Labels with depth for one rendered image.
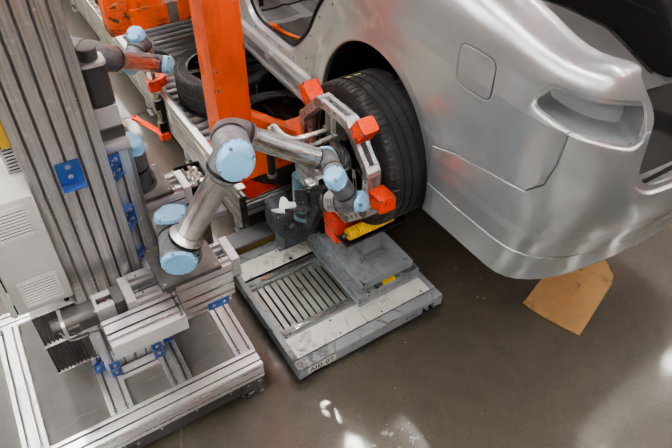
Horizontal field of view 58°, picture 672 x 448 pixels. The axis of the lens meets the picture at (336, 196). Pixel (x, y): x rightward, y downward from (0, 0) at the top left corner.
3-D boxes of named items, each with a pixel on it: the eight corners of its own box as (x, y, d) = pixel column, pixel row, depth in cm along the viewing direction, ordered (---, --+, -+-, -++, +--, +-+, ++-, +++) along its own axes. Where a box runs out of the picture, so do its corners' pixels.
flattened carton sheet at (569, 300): (619, 271, 327) (621, 267, 324) (578, 336, 294) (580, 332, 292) (565, 246, 342) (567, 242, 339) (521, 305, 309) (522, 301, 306)
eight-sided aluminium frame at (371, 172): (377, 239, 263) (384, 136, 228) (365, 245, 261) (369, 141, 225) (313, 173, 298) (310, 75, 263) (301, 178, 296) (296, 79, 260)
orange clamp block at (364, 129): (372, 139, 239) (380, 129, 231) (355, 145, 236) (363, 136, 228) (364, 123, 240) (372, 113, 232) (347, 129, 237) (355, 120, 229)
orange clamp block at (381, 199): (382, 196, 249) (395, 209, 243) (366, 203, 245) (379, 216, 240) (383, 183, 244) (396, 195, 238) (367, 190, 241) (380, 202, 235)
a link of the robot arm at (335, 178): (315, 166, 206) (329, 186, 214) (325, 186, 198) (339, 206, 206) (335, 154, 206) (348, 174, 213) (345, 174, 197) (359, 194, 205)
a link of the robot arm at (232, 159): (184, 252, 213) (255, 129, 190) (189, 283, 202) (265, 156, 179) (151, 245, 207) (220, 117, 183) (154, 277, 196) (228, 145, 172)
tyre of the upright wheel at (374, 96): (453, 125, 231) (358, 38, 268) (404, 145, 222) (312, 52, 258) (423, 235, 280) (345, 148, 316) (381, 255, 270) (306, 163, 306)
